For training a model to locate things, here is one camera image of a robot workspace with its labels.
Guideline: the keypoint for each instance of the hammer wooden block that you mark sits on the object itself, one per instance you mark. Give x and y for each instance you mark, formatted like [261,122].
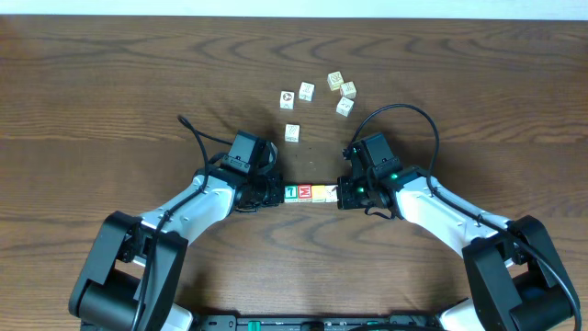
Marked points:
[331,193]

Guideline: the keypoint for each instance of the W wooden block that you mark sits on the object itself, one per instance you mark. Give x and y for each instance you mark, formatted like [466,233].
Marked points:
[292,133]

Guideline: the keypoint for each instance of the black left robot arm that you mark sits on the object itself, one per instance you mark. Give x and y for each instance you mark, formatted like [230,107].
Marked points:
[131,274]

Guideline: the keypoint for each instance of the ball A wooden block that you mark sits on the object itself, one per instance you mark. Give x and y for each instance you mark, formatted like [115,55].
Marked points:
[287,99]

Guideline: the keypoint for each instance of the green 7 wooden block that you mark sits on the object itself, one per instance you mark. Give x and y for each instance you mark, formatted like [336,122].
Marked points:
[291,194]

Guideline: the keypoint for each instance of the yellow side wooden block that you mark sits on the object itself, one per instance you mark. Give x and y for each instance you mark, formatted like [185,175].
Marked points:
[335,80]

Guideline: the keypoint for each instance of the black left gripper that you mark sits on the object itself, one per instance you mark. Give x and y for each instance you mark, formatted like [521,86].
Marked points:
[276,189]

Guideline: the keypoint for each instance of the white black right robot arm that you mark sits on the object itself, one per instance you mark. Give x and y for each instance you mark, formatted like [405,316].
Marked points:
[516,278]

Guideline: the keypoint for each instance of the green N wooden block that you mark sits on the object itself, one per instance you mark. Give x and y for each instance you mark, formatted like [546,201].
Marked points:
[344,106]

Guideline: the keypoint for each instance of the red side wooden block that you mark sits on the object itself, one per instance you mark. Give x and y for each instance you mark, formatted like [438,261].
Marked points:
[348,90]

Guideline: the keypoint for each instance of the yellow top wooden block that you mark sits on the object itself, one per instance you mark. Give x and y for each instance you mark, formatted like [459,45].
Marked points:
[318,193]

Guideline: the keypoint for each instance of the red M wooden block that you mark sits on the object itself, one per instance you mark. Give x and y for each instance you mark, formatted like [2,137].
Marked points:
[305,193]

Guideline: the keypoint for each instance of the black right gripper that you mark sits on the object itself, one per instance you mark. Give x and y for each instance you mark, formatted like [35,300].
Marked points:
[344,194]

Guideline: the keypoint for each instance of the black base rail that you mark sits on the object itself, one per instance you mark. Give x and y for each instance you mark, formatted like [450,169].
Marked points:
[230,322]

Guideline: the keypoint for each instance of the umbrella wooden block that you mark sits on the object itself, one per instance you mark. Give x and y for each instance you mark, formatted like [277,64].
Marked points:
[306,91]

